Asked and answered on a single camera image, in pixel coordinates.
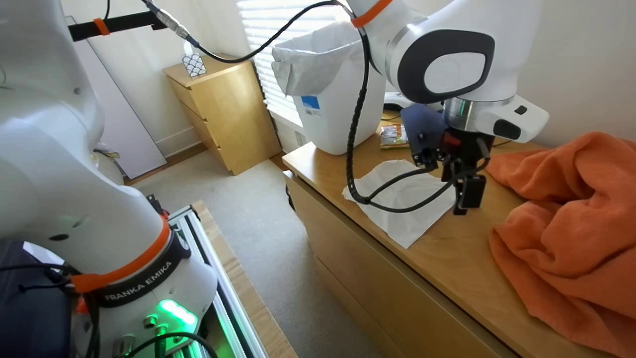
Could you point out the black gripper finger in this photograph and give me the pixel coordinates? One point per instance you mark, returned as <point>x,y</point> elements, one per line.
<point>467,194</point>

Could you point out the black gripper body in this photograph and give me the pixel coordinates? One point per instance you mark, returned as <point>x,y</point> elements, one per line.
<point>461,154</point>

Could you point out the white paper towel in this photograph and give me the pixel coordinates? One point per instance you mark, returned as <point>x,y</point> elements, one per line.
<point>403,206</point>

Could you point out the orange towel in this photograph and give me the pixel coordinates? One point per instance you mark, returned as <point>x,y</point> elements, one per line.
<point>568,250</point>

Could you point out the small packet on dresser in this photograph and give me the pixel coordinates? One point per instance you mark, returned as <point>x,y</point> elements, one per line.
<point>391,138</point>

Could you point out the wooden dresser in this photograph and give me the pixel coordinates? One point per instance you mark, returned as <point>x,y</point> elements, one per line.
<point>439,297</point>

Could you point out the white trash bin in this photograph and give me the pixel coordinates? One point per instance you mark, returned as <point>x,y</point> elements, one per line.
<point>322,73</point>

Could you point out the small wooden cabinet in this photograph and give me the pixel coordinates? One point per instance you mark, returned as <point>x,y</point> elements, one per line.
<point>224,104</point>

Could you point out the checkered small box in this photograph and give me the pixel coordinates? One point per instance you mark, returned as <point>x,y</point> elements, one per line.
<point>193,65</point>

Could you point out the black bar with orange tape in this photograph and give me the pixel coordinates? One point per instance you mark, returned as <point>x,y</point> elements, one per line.
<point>103,27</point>

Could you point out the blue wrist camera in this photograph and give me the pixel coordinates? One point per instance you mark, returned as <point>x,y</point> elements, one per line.
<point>423,128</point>

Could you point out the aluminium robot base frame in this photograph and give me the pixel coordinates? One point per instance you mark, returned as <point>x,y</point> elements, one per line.
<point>203,319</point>

